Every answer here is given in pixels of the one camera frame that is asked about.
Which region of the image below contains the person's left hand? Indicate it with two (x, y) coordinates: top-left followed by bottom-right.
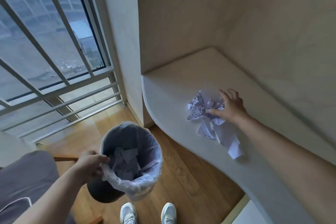
(71, 150), (111, 183)

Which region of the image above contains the person's right hand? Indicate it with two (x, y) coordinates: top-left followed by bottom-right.
(208, 89), (249, 125)

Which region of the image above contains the dotted paper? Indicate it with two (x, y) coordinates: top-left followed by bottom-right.
(186, 89), (226, 125)

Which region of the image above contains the dark grey trash bin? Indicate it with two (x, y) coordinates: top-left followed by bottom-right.
(87, 121), (163, 204)

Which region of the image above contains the translucent plastic bin liner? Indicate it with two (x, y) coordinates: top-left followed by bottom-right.
(99, 121), (163, 202)

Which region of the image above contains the person's left forearm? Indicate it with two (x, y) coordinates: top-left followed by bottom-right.
(12, 164), (88, 224)

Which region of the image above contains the person's right forearm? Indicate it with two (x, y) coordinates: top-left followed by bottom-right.
(232, 113), (336, 224)

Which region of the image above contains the crumpled paper waste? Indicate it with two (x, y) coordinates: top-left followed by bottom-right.
(108, 147), (144, 181)

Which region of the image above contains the white folded paper piece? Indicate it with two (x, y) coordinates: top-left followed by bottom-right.
(197, 119), (244, 160)

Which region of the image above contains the person's left white sneaker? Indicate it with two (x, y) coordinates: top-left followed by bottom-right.
(120, 202), (138, 224)

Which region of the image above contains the person's white sneaker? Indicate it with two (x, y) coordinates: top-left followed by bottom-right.
(161, 202), (177, 224)
(120, 202), (138, 224)

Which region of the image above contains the person's right white sneaker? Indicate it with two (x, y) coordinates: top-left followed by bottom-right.
(161, 202), (177, 224)

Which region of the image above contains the white rounded furniture piece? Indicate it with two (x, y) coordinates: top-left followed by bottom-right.
(0, 131), (36, 168)

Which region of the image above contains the white low cabinet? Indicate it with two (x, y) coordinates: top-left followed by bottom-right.
(223, 194), (275, 224)

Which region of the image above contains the white metal window railing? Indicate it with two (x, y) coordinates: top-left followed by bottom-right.
(0, 0), (124, 143)

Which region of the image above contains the grey armchair with wooden frame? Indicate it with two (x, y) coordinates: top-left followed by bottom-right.
(0, 150), (103, 224)

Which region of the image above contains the glass window with frame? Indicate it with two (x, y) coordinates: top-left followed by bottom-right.
(0, 0), (114, 102)

